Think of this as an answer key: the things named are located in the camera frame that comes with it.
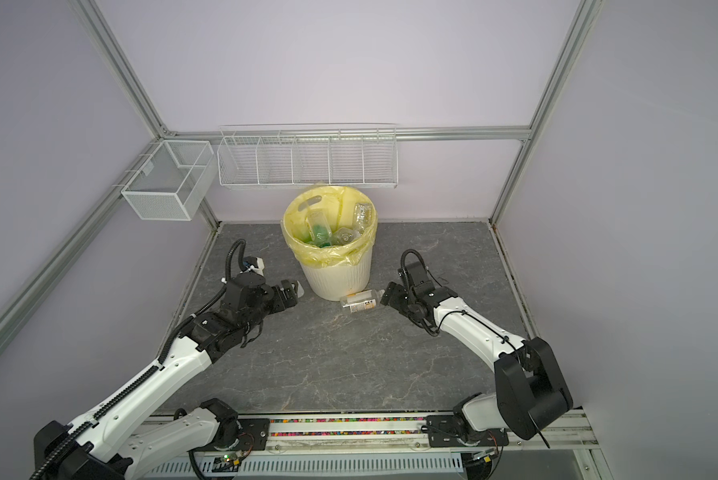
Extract clear bottle orange label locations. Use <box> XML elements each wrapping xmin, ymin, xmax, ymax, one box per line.
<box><xmin>340</xmin><ymin>289</ymin><xmax>385</xmax><ymax>313</ymax></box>

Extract clear bottle green cap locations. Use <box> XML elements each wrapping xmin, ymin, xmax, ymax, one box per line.
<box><xmin>306</xmin><ymin>209</ymin><xmax>332</xmax><ymax>248</ymax></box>

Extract small bottle blue label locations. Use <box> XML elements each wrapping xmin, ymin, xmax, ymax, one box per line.
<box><xmin>331</xmin><ymin>227</ymin><xmax>361</xmax><ymax>246</ymax></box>

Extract clear bottle purple label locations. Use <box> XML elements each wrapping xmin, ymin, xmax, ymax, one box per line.
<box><xmin>352</xmin><ymin>202</ymin><xmax>374</xmax><ymax>233</ymax></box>

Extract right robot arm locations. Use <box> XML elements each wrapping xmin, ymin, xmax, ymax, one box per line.
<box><xmin>381</xmin><ymin>281</ymin><xmax>574</xmax><ymax>445</ymax></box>

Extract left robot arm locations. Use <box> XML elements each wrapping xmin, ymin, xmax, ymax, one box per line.
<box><xmin>31</xmin><ymin>270</ymin><xmax>303</xmax><ymax>479</ymax></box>

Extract white plastic bin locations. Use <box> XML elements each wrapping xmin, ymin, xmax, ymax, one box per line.
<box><xmin>301</xmin><ymin>248</ymin><xmax>373</xmax><ymax>301</ymax></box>

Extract yellow bin liner bag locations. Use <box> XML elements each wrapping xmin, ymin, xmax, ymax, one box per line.
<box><xmin>281</xmin><ymin>184</ymin><xmax>379</xmax><ymax>268</ymax></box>

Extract clear bottle red cap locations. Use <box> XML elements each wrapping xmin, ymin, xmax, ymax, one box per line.
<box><xmin>291</xmin><ymin>281</ymin><xmax>305</xmax><ymax>299</ymax></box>

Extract small white mesh basket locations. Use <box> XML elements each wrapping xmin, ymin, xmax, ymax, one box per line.
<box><xmin>122</xmin><ymin>140</ymin><xmax>218</xmax><ymax>221</ymax></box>

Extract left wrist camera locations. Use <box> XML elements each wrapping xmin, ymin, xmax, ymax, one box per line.
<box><xmin>240</xmin><ymin>256</ymin><xmax>265</xmax><ymax>276</ymax></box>

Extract long white wire basket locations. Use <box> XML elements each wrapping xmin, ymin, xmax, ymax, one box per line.
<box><xmin>216</xmin><ymin>123</ymin><xmax>399</xmax><ymax>189</ymax></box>

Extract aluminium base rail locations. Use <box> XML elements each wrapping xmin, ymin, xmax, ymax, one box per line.
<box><xmin>94</xmin><ymin>407</ymin><xmax>600</xmax><ymax>480</ymax></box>

